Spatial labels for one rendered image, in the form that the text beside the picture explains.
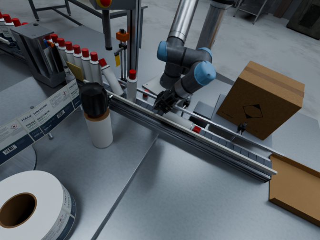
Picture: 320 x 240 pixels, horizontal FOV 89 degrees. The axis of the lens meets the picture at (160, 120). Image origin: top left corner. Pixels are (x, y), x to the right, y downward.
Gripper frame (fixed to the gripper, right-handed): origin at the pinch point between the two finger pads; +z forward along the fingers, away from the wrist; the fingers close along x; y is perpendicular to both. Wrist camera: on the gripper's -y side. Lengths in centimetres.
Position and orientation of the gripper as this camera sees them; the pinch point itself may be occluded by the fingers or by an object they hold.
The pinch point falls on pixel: (156, 106)
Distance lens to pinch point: 83.2
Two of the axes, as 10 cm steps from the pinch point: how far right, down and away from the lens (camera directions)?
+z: -5.6, 3.4, 7.5
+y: -4.5, 6.4, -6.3
